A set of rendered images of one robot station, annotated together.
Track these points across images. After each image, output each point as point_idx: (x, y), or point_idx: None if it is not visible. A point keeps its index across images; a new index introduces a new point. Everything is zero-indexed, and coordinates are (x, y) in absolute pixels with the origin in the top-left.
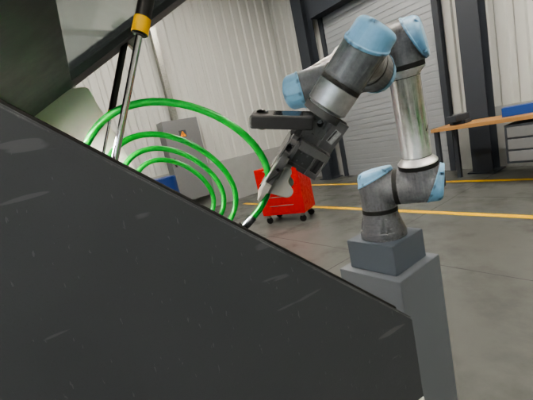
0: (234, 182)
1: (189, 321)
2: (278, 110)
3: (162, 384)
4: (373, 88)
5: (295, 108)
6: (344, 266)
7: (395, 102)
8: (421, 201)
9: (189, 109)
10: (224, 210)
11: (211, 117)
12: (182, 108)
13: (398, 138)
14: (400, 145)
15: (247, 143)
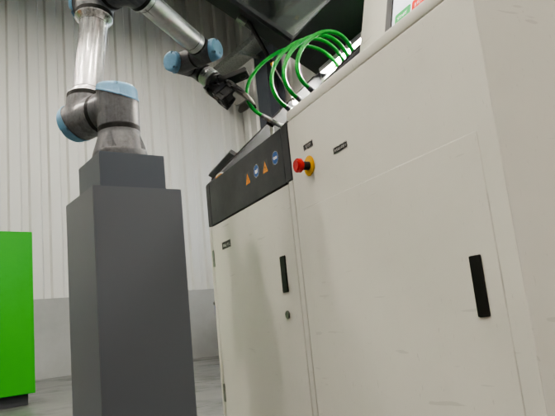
0: (269, 77)
1: None
2: (233, 71)
3: None
4: (182, 73)
5: (217, 59)
6: (172, 189)
7: (106, 42)
8: (93, 138)
9: (275, 55)
10: (286, 90)
11: (266, 62)
12: (278, 54)
13: (101, 69)
14: (102, 78)
15: (252, 78)
